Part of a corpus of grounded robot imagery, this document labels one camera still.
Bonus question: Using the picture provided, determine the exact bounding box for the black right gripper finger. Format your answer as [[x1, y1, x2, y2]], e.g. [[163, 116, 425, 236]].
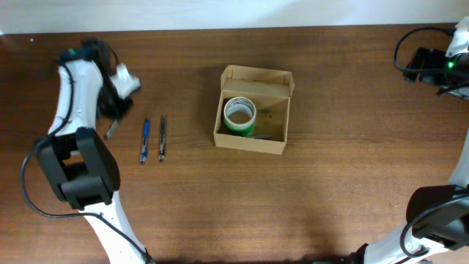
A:
[[437, 84, 468, 100], [403, 47, 446, 83]]

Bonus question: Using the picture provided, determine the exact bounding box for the black slim pen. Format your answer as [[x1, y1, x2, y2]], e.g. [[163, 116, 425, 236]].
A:
[[105, 120, 119, 140]]

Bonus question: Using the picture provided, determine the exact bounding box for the dark grey pen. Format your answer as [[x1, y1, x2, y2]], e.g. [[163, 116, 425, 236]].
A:
[[158, 116, 166, 162]]

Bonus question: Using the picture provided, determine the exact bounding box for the blue pen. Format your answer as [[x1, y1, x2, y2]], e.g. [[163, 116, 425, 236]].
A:
[[139, 118, 150, 164]]

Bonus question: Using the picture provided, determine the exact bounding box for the beige masking tape roll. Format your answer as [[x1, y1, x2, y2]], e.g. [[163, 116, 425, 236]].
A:
[[223, 97, 257, 124]]

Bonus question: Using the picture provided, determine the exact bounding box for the green tape roll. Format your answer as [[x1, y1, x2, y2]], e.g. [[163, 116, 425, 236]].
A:
[[224, 120, 255, 136]]

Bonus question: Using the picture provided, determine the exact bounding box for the brown cardboard box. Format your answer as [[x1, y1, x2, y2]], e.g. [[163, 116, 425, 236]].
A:
[[213, 65, 295, 155]]

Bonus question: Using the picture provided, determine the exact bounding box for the black white marker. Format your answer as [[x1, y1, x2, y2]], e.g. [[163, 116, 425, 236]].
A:
[[246, 135, 273, 140]]

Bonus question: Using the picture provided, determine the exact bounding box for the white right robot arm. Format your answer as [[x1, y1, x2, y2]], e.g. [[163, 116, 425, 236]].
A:
[[337, 18, 468, 264]]

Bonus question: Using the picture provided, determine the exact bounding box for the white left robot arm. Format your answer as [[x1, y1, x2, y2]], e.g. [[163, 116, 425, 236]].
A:
[[32, 45, 154, 263]]

